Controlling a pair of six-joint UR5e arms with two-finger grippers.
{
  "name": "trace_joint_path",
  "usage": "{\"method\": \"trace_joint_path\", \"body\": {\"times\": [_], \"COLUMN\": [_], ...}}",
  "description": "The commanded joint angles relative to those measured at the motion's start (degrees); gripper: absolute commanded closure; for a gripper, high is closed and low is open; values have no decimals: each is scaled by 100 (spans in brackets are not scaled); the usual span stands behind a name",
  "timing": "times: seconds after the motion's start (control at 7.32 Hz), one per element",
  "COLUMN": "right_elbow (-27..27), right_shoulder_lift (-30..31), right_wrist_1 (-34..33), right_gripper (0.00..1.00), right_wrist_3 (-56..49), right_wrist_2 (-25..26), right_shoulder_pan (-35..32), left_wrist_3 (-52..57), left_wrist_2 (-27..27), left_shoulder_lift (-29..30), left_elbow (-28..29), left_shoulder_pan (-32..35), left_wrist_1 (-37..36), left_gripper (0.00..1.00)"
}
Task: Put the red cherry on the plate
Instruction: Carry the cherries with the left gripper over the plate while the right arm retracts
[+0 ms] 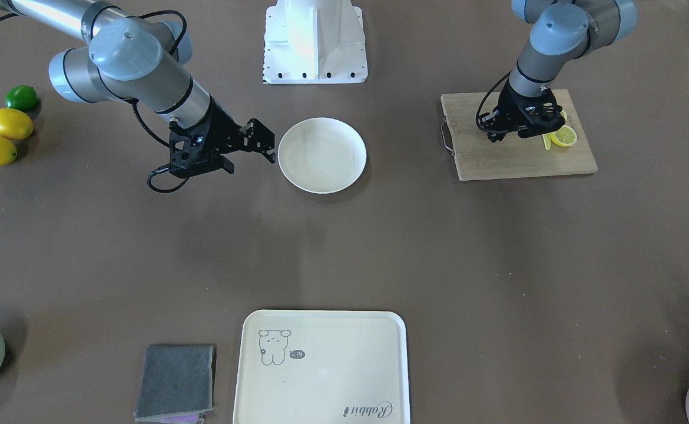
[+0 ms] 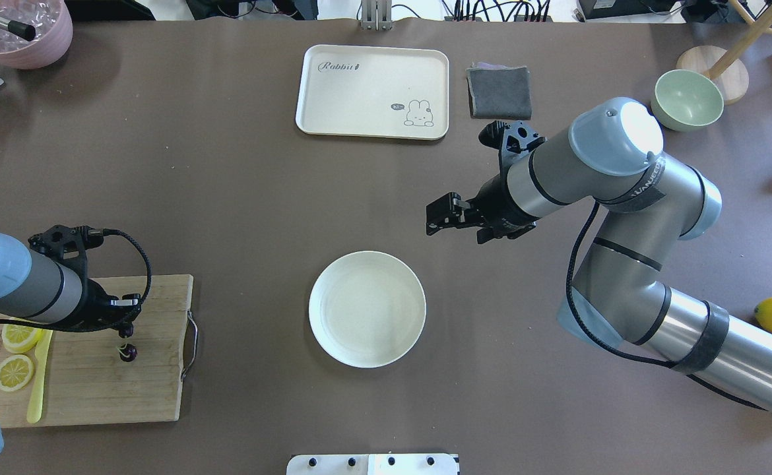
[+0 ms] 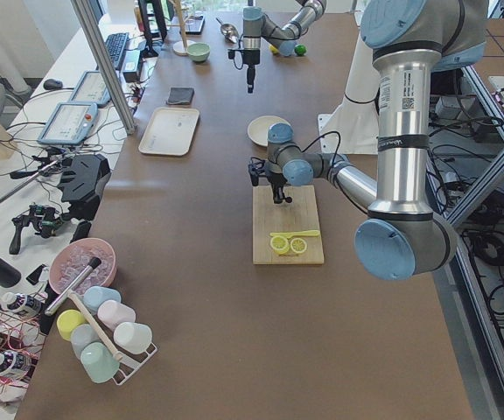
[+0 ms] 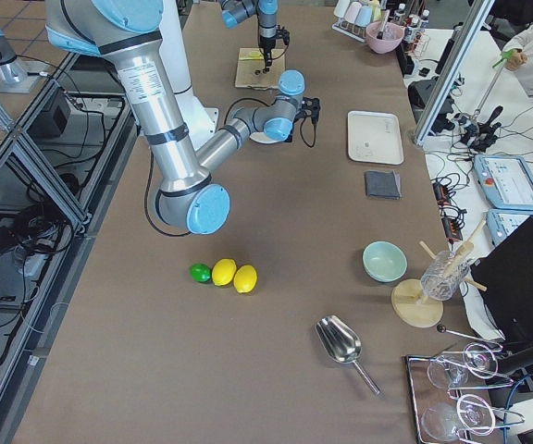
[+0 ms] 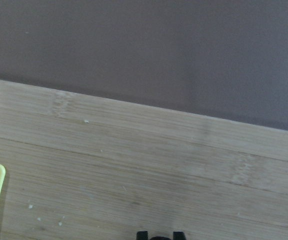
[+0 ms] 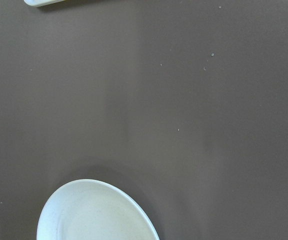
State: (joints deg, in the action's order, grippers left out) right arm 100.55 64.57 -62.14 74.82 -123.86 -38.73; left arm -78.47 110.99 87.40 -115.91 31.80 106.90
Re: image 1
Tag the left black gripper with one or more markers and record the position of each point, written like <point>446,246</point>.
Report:
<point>513,102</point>

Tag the wooden cutting board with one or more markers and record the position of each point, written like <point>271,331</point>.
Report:
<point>476,158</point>

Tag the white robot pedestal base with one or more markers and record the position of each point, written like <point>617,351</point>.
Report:
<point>314,42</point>

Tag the lower lemon slice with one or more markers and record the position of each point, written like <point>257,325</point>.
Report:
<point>565,136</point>

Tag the yellow plastic knife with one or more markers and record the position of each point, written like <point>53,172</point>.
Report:
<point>547,141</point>

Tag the green lime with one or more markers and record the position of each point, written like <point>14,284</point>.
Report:
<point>22,97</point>

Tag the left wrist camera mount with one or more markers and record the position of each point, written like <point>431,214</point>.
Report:
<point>545,112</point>

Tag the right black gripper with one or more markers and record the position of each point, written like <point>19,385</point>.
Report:
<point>225,131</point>

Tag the cream rabbit tray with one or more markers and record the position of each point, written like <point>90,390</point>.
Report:
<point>322,366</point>

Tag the yellow lemon near lime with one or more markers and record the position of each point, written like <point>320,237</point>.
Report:
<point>15,124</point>

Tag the cream round plate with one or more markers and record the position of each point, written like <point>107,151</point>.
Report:
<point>322,155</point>

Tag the grey folded cloth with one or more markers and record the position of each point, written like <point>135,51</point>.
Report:
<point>176,384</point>

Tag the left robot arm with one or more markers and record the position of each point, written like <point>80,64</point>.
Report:
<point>560,31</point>

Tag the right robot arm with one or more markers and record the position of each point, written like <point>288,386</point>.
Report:
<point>133,60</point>

